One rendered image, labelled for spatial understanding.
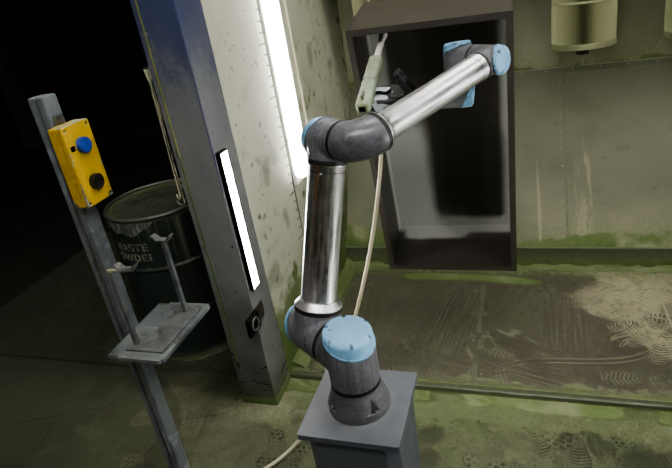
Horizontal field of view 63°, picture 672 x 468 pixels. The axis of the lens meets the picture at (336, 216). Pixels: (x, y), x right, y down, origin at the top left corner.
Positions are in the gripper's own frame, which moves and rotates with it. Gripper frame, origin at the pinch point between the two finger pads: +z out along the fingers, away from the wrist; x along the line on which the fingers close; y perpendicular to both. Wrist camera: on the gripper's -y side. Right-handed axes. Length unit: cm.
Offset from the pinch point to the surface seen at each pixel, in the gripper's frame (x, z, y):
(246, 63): 37, 60, 6
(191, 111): -6, 67, -3
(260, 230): -11, 59, 62
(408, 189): 40, 0, 90
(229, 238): -28, 63, 47
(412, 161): 43, -4, 73
